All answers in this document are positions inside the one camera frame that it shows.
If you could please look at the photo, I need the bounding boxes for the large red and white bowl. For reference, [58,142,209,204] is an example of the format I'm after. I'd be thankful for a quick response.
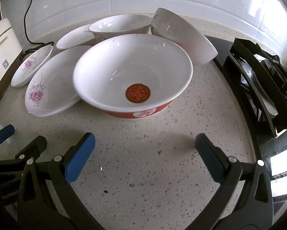
[72,34,194,119]

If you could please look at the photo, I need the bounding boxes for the white kitchen appliance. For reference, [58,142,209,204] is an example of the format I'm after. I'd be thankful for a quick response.
[0,18,24,108]

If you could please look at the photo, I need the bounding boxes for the white bowl with grey floral print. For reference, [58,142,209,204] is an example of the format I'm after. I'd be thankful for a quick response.
[89,14,151,41]

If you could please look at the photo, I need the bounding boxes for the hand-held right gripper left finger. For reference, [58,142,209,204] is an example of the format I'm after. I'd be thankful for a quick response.
[16,132,103,230]

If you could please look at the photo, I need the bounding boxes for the large pink flower plate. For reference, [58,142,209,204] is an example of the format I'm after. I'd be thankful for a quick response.
[25,45,93,117]

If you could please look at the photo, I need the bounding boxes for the black glass gas stove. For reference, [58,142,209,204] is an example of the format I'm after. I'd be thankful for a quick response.
[203,35,287,163]

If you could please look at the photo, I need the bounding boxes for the plain white plate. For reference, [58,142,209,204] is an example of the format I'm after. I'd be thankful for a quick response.
[56,24,98,50]

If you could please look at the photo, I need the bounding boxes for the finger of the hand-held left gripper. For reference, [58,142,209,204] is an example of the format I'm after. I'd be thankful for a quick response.
[0,136,47,167]
[0,124,16,146]

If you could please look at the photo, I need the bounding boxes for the black stove pan support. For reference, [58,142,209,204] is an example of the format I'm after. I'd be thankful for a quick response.
[224,38,287,138]

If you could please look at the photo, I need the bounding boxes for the small pink flower plate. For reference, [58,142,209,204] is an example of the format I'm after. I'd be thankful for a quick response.
[11,45,53,88]

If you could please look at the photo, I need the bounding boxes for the black power cable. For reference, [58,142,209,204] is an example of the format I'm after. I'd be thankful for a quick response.
[23,0,55,48]

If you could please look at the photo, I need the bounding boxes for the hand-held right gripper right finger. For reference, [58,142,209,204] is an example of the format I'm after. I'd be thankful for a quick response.
[195,133,274,230]

